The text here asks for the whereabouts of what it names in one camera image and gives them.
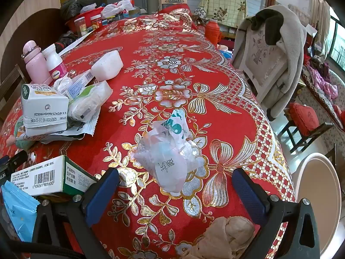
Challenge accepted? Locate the beige curtain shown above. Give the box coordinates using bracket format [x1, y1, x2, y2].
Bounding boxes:
[295, 0, 331, 57]

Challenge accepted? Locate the red floral tablecloth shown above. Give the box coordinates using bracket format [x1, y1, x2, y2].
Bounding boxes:
[0, 9, 297, 259]

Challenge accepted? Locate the green white tissue packet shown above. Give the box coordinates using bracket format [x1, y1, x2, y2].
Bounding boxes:
[67, 81, 114, 120]

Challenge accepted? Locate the green white barcode box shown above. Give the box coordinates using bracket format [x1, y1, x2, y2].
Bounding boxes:
[1, 155, 97, 197]

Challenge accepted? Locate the white snack wrapper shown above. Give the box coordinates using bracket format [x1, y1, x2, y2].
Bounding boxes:
[25, 108, 101, 142]

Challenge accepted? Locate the white paper sheet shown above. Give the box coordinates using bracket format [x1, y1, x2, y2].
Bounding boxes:
[58, 31, 93, 57]

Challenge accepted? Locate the white green milk carton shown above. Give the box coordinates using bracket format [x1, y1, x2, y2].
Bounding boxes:
[21, 83, 69, 137]

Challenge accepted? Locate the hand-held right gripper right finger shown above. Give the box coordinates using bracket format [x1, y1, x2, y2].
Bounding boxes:
[232, 168, 322, 259]

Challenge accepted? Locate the chair with grey jacket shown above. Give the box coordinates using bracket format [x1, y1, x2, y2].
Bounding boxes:
[238, 5, 308, 122]

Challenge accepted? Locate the white blue medicine box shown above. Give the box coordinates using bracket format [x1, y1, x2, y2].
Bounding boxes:
[61, 69, 95, 100]

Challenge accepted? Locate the white foam block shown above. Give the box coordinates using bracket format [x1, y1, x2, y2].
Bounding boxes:
[91, 50, 124, 82]

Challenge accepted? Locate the red cushion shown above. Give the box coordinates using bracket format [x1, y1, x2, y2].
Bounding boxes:
[288, 103, 320, 137]

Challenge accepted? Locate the small black bag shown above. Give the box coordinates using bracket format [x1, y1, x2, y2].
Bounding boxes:
[54, 31, 78, 49]

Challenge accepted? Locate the brown wooden chair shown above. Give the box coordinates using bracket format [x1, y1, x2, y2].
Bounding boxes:
[0, 63, 29, 125]

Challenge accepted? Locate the large black plastic bag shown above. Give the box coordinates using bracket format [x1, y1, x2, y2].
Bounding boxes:
[60, 0, 103, 22]

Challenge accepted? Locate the red plastic basin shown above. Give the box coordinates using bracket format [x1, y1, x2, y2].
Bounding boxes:
[66, 7, 108, 33]

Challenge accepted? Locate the beige stocking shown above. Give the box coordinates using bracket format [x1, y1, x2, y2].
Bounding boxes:
[183, 216, 262, 259]

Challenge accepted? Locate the red lantern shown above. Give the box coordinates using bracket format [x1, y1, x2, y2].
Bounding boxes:
[204, 19, 223, 45]

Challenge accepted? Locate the green plush toy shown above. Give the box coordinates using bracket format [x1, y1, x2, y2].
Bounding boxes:
[7, 116, 37, 150]

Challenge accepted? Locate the light blue packet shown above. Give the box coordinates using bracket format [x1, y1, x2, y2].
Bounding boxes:
[0, 181, 40, 243]

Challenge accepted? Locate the white red plastic bag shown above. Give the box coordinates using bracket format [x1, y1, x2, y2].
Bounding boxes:
[101, 0, 134, 19]

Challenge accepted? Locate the cardboard box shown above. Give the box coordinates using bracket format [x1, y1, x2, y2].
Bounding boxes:
[158, 0, 188, 13]

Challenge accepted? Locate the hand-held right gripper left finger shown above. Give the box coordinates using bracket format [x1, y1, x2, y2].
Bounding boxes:
[32, 167, 120, 259]

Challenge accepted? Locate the pile of pink clothes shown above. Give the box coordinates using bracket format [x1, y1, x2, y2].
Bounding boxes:
[304, 57, 339, 100]

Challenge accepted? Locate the dark wooden stool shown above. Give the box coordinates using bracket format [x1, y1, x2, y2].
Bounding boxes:
[276, 111, 335, 155]

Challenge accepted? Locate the grey carved chair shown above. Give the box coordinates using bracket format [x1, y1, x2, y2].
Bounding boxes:
[232, 15, 289, 106]

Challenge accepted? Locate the crumpled white tissue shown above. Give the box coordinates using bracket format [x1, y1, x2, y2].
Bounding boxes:
[53, 76, 73, 92]

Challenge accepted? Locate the white pill bottle pink label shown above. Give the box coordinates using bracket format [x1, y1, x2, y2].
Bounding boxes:
[42, 44, 68, 81]

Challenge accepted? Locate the cream round stool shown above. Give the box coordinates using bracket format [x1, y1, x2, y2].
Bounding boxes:
[295, 152, 342, 259]

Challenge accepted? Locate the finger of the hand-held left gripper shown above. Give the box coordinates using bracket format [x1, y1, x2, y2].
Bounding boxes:
[0, 150, 29, 171]

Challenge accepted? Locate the yellow floral cloth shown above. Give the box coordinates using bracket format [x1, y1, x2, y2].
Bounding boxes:
[197, 0, 248, 29]

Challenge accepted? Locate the pink thermos bottle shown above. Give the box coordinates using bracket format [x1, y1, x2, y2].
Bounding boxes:
[22, 40, 52, 85]

